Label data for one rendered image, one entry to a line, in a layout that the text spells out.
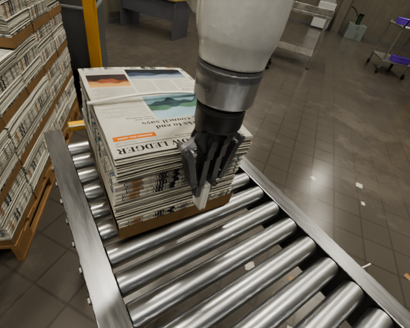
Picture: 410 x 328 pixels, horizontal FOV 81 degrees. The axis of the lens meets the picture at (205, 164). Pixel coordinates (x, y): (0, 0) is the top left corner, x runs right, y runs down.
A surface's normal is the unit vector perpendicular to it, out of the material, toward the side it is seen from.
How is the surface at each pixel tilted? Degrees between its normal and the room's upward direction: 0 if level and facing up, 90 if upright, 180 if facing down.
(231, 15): 91
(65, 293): 0
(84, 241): 0
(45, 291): 0
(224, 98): 90
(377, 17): 90
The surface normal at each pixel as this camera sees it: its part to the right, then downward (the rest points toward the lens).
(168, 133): 0.19, -0.74
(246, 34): 0.00, 0.72
